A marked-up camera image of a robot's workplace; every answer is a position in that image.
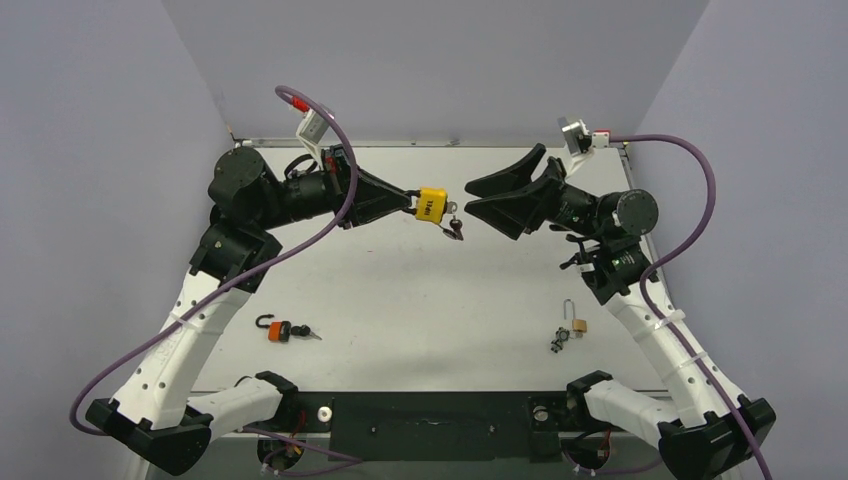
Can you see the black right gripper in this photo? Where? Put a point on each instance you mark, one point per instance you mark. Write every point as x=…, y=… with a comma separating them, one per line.
x=556, y=196

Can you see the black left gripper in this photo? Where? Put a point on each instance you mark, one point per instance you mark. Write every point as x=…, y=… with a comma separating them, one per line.
x=358, y=202

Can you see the yellow padlock with keys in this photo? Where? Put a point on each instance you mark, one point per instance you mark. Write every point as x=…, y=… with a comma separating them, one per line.
x=433, y=206

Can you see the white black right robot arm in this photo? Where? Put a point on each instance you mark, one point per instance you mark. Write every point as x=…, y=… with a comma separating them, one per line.
x=709, y=425

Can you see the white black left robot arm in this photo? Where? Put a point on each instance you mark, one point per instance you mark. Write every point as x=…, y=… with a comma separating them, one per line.
x=155, y=413

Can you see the small brass padlock with keys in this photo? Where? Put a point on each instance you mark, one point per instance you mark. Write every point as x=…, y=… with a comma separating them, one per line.
x=576, y=327

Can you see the orange padlock with keys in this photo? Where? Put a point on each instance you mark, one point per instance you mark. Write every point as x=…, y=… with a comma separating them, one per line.
x=282, y=331

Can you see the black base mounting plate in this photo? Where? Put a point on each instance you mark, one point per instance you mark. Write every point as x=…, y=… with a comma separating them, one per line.
x=447, y=426

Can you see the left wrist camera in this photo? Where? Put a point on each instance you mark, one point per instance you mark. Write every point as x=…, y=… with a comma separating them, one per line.
x=311, y=131

